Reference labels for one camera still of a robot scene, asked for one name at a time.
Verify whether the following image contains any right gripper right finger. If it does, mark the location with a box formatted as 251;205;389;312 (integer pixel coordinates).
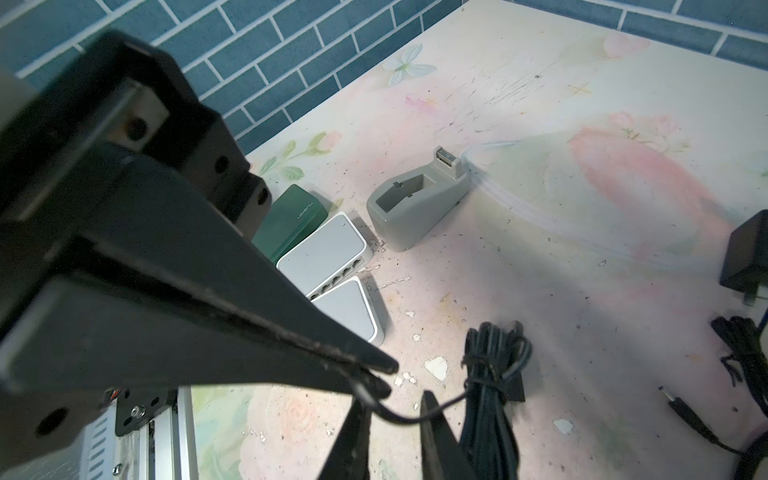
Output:
420;391;475;480

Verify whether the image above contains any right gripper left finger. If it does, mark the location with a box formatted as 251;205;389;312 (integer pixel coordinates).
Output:
318;400;372;480

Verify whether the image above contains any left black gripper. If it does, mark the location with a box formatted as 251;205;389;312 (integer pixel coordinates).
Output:
1;31;398;471

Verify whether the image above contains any black power adapter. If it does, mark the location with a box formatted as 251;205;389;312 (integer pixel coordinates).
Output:
347;320;535;480
656;208;768;480

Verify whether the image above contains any green network switch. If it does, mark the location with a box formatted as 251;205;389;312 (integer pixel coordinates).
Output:
252;184;328;264

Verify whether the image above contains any aluminium frame rail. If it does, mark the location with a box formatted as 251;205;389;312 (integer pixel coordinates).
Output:
1;387;200;479

